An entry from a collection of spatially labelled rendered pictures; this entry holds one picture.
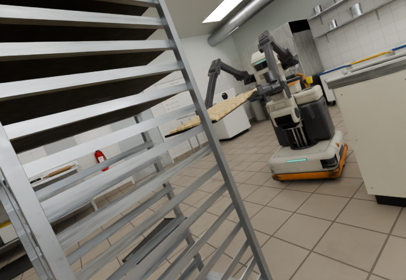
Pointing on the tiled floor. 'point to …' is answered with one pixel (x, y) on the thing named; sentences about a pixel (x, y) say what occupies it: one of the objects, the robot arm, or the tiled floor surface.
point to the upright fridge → (313, 58)
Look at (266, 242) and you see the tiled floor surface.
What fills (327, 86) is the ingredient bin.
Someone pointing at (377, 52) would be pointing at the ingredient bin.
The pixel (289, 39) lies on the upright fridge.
